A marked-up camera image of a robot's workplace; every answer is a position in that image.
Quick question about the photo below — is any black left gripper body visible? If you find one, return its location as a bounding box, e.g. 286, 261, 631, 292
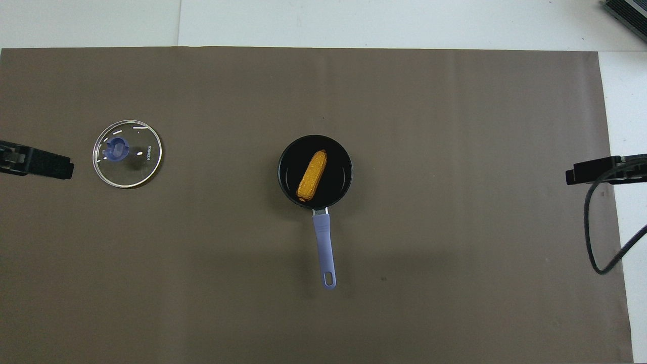
0, 141, 27, 175

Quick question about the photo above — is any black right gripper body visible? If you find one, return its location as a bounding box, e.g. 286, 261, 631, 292
614, 154, 647, 184

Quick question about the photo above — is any glass lid blue knob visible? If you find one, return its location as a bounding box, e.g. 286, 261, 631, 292
93, 120, 163, 189

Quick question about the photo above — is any yellow corn cob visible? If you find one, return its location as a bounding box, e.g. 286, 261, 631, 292
296, 150, 328, 203

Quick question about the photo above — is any grey ribbed device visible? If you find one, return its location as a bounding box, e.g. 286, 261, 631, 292
602, 0, 647, 43

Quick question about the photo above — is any brown table mat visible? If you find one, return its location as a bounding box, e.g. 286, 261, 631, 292
0, 47, 633, 364

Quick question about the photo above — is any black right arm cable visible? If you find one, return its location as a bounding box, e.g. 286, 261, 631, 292
584, 157, 647, 275

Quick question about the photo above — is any dark blue pot purple handle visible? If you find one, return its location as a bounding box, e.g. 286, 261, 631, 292
278, 134, 353, 290

